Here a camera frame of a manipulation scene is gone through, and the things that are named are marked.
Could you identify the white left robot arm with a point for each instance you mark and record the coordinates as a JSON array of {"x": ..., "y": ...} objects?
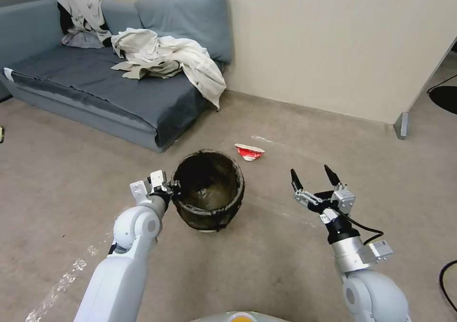
[{"x": 118, "y": 265}]

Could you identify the small grey cushion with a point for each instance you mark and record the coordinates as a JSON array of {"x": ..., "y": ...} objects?
[{"x": 121, "y": 15}]

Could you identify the large grey cushion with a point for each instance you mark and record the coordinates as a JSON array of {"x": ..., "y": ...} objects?
[{"x": 192, "y": 18}]

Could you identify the beige coat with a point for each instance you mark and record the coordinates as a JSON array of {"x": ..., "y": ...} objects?
[{"x": 185, "y": 58}]

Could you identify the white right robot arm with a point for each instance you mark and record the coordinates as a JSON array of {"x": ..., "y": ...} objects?
[{"x": 364, "y": 286}]

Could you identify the grey partition foot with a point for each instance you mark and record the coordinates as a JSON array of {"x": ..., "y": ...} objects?
[{"x": 401, "y": 125}]

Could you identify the crushed red paper cup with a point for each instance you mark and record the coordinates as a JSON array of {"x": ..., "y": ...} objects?
[{"x": 250, "y": 152}]

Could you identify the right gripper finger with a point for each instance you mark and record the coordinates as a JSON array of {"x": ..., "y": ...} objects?
[
  {"x": 331, "y": 175},
  {"x": 300, "y": 190}
]

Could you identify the beige crumpled shirt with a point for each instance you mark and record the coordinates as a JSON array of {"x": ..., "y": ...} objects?
[{"x": 85, "y": 4}]

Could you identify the grey sofa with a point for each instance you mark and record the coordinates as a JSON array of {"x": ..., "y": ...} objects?
[{"x": 107, "y": 115}]

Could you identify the trash can with black bag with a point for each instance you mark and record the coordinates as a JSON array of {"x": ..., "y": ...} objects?
[{"x": 209, "y": 193}]

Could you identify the white robot front shell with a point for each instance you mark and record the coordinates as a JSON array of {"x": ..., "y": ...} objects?
[{"x": 235, "y": 317}]

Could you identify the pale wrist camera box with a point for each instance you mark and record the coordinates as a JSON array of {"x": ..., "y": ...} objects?
[
  {"x": 158, "y": 179},
  {"x": 344, "y": 197}
]

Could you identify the lilac grey garment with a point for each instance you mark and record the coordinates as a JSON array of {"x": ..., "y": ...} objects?
[{"x": 80, "y": 40}]

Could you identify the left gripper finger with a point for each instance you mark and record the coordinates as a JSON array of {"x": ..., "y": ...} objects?
[
  {"x": 175, "y": 197},
  {"x": 175, "y": 185}
]

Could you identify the black round floor base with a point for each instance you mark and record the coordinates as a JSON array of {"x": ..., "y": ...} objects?
[{"x": 446, "y": 97}]

